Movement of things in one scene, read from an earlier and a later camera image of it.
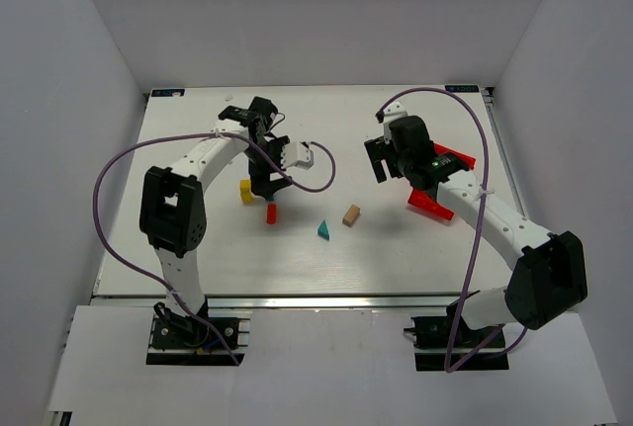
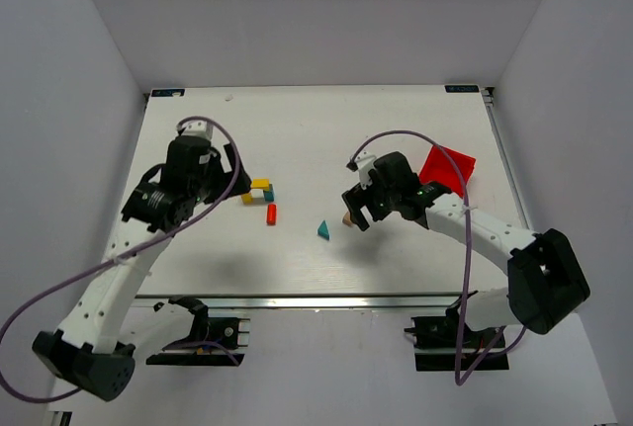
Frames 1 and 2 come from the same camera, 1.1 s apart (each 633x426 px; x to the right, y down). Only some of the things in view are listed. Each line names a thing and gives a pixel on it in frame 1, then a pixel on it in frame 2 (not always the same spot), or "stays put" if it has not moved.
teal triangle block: x=323 y=230 stays put
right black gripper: x=378 y=160 -> x=358 y=204
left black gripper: x=267 y=184 -> x=223 y=172
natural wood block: x=350 y=216 stays put
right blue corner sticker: x=462 y=89 stays put
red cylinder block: x=271 y=213 stays put
